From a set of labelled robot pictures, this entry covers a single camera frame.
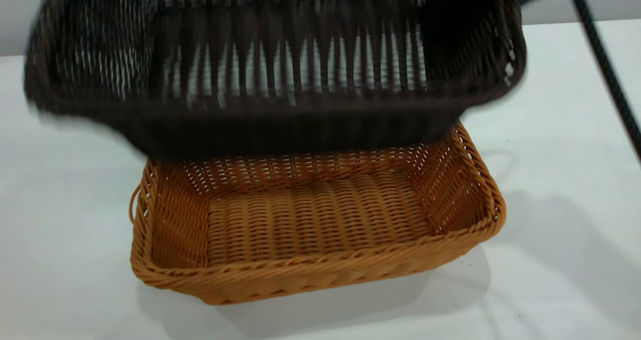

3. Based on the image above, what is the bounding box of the dark brown wicker basket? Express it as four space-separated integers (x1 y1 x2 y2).
23 0 527 158

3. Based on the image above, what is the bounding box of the black braided cable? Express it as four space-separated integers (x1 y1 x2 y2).
565 0 641 161

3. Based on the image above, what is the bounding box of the light brown wicker basket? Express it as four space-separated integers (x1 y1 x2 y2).
129 122 506 305

